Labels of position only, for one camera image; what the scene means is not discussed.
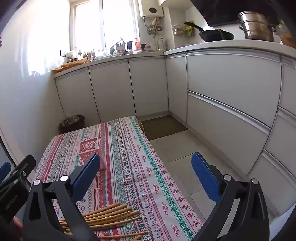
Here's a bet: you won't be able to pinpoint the yellow green snack packet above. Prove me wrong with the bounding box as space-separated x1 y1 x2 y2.
172 23 195 36

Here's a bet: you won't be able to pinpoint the white wall water heater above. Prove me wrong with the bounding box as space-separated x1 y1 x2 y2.
141 0 164 18

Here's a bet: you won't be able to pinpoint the countertop utensil holder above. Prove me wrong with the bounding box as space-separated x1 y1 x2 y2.
115 38 126 54

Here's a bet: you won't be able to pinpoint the dark brown trash bin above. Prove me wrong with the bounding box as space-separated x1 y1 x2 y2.
59 115 85 134

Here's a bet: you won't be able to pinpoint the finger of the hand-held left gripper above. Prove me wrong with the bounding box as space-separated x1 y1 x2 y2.
10 155 36 181
0 162 11 183

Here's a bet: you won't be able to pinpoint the pink plastic lattice holder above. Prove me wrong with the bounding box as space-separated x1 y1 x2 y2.
77 138 107 171

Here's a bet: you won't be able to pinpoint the black range hood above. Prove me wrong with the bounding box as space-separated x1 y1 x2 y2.
190 0 278 27

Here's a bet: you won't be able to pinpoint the clear jar red contents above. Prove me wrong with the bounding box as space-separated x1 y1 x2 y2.
281 31 296 49

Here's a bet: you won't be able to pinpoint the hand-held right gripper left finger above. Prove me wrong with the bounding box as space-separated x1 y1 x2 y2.
22 153 101 241

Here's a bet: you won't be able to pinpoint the striped patterned tablecloth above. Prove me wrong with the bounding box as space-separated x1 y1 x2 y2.
35 116 204 241

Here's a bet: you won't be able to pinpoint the white kitchen countertop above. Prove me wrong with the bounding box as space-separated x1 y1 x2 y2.
53 39 296 79

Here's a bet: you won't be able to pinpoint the bunch of wooden chopsticks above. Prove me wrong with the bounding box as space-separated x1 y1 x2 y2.
59 202 149 241

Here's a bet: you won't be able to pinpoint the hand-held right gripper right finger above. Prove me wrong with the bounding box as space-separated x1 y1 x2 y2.
191 152 271 241

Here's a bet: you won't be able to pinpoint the white kitchen base cabinet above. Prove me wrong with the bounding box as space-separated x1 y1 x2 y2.
54 47 296 216

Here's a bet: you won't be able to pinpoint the water heater pipes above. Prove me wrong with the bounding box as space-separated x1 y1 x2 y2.
143 17 162 35

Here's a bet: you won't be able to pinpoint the brown floor mat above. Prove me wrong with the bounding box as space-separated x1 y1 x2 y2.
140 115 188 141

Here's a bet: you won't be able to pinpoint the stainless steel steamer pot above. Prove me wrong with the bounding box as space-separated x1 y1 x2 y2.
238 11 277 42

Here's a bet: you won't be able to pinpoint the yellow flat bundle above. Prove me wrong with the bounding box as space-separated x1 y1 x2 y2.
54 58 89 72

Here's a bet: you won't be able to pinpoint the kitchen window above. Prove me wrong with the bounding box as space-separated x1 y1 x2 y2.
69 0 139 50

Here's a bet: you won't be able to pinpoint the black wok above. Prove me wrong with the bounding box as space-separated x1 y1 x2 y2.
184 21 235 42

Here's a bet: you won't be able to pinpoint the person's left hand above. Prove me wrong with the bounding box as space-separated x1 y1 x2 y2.
13 217 23 233

